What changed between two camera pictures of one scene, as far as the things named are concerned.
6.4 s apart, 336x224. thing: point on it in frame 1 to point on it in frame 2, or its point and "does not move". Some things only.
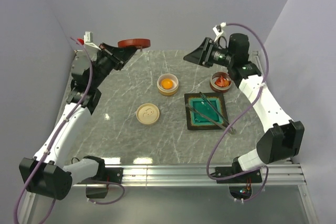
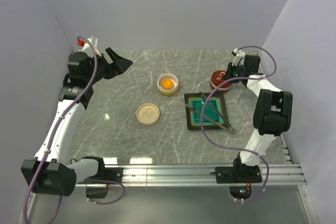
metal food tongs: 224,125 does not move
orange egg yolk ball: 167,84 does not move
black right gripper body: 221,57 to 234,71
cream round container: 170,92 does not move
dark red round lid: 134,42 to 216,78
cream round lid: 147,114 does not move
